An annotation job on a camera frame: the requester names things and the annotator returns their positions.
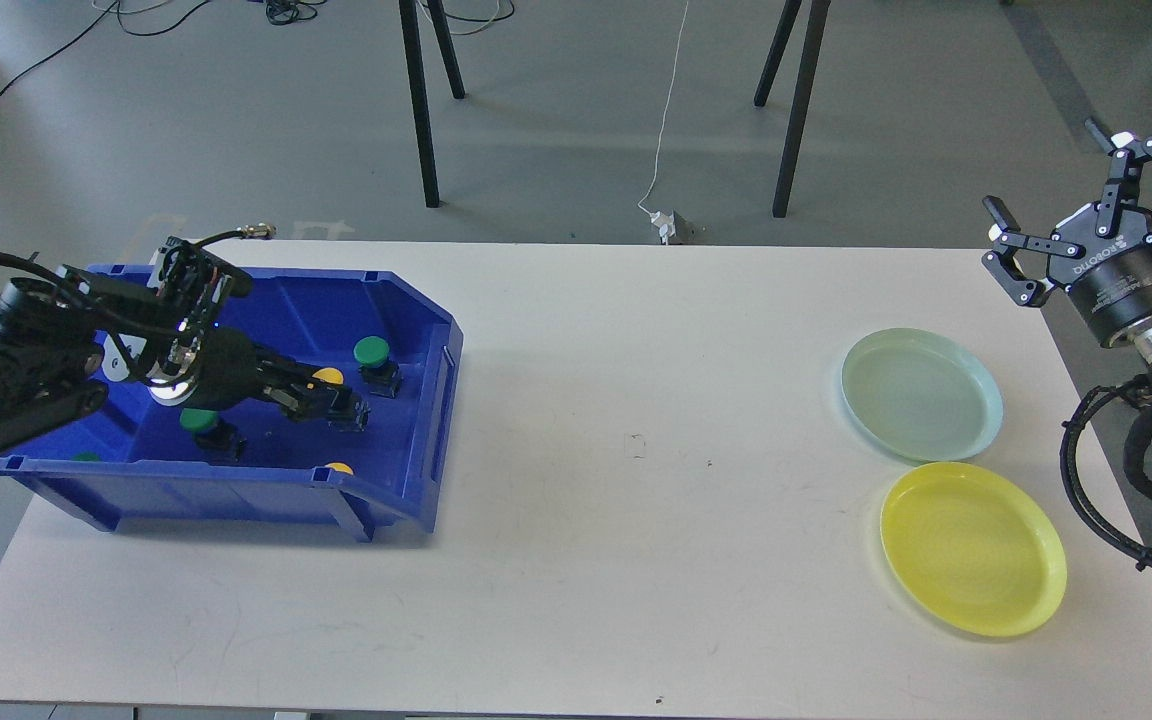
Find white power adapter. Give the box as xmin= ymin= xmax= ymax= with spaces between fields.
xmin=649 ymin=211 xmax=700 ymax=247

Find green button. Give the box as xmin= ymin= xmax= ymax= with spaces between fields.
xmin=179 ymin=407 xmax=247 ymax=462
xmin=353 ymin=334 xmax=402 ymax=397

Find blue plastic bin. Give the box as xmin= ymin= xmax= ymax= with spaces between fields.
xmin=0 ymin=264 xmax=465 ymax=543

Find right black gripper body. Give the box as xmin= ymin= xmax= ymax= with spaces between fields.
xmin=1061 ymin=205 xmax=1152 ymax=348

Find black floor cable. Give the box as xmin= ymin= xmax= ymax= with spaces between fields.
xmin=0 ymin=0 xmax=227 ymax=169

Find yellow plate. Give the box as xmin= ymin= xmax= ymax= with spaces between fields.
xmin=878 ymin=462 xmax=1068 ymax=639

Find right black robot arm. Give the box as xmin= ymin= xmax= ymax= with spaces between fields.
xmin=982 ymin=118 xmax=1152 ymax=570

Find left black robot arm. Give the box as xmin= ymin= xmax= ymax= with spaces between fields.
xmin=0 ymin=223 xmax=369 ymax=456

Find white cable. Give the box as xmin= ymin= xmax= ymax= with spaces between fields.
xmin=638 ymin=0 xmax=692 ymax=217

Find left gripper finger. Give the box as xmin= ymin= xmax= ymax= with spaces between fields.
xmin=253 ymin=344 xmax=347 ymax=393
xmin=262 ymin=386 xmax=370 ymax=432

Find black tripod legs left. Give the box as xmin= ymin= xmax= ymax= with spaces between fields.
xmin=397 ymin=1 xmax=467 ymax=209

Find yellow push button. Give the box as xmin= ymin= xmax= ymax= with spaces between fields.
xmin=310 ymin=366 xmax=369 ymax=432

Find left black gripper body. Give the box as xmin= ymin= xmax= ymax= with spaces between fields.
xmin=150 ymin=327 xmax=289 ymax=411

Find black tripod legs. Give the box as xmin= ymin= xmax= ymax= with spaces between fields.
xmin=753 ymin=1 xmax=832 ymax=219
xmin=397 ymin=1 xmax=467 ymax=209

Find black tripod legs right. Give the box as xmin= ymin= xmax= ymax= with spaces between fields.
xmin=753 ymin=1 xmax=832 ymax=219

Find light green plate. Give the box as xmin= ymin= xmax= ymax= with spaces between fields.
xmin=838 ymin=328 xmax=1005 ymax=462

